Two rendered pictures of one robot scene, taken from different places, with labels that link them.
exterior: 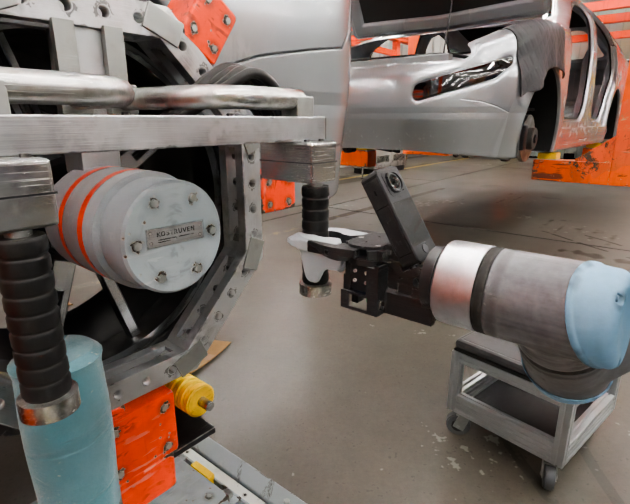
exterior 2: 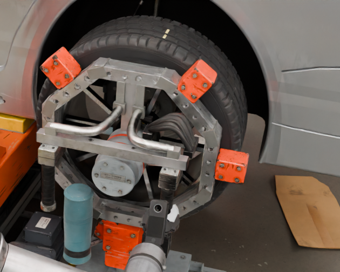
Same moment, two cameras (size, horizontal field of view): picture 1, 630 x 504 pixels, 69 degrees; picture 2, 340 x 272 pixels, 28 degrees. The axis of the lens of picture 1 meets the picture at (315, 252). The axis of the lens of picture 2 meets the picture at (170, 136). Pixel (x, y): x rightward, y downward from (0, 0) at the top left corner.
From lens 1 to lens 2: 1.62 m
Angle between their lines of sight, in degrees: 56
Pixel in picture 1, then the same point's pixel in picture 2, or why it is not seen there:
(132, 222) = (96, 167)
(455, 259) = (136, 247)
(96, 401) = (79, 213)
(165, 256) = (107, 182)
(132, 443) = (115, 239)
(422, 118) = not seen: outside the picture
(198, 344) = not seen: hidden behind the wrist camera
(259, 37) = (324, 55)
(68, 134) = (68, 143)
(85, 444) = (72, 223)
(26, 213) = (47, 162)
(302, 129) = (168, 163)
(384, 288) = not seen: hidden behind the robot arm
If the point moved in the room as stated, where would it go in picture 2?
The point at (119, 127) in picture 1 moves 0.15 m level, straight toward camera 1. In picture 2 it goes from (83, 144) to (39, 165)
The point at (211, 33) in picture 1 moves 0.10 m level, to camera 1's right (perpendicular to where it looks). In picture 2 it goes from (194, 90) to (211, 106)
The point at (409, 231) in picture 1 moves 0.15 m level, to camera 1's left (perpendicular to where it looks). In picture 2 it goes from (149, 229) to (125, 197)
